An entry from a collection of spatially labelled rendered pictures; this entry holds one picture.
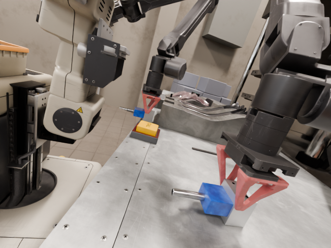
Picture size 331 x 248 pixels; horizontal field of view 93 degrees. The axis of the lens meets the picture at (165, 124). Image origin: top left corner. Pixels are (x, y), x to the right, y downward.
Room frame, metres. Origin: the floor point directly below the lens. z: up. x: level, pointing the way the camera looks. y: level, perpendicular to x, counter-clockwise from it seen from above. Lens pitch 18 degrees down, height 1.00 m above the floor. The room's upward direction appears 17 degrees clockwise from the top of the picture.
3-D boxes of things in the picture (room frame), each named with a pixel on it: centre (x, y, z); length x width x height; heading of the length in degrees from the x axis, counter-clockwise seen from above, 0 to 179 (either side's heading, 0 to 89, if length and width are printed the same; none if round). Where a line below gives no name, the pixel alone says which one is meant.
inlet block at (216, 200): (0.22, -0.11, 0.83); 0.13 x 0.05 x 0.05; 101
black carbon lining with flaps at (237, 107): (0.73, -0.20, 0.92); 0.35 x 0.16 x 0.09; 92
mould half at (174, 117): (0.72, -0.21, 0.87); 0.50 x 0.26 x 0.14; 92
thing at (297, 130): (1.29, -0.99, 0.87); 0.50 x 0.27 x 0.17; 92
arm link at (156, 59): (0.60, 0.08, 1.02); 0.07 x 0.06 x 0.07; 70
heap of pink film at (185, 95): (1.06, -0.11, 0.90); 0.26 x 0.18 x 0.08; 109
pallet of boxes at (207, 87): (3.14, -0.53, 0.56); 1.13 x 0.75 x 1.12; 107
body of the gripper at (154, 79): (0.60, 0.09, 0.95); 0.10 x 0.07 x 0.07; 15
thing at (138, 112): (0.59, 0.12, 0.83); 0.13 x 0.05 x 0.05; 105
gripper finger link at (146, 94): (0.59, 0.08, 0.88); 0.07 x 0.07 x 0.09; 15
